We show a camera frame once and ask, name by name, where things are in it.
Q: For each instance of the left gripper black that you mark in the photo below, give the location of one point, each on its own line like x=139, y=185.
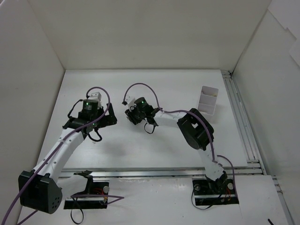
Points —
x=108, y=116

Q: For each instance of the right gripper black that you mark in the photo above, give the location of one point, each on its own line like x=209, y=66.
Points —
x=133, y=116

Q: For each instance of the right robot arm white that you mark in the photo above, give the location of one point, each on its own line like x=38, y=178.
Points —
x=196, y=130

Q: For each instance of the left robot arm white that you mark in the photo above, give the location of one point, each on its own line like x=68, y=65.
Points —
x=40, y=189

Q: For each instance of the clear divided organizer container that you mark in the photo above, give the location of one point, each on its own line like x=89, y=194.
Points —
x=207, y=103

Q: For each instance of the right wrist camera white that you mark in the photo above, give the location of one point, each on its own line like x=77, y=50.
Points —
x=129, y=101

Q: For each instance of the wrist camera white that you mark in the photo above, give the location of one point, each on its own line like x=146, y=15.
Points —
x=95, y=96
x=129, y=101

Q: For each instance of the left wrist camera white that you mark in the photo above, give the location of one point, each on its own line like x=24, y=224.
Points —
x=95, y=96

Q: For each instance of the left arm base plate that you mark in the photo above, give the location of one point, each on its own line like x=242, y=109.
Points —
x=92, y=199

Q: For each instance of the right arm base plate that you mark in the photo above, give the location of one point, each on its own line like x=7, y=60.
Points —
x=204, y=198

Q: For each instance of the aluminium rail frame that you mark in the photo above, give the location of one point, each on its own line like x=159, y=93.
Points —
x=154, y=173

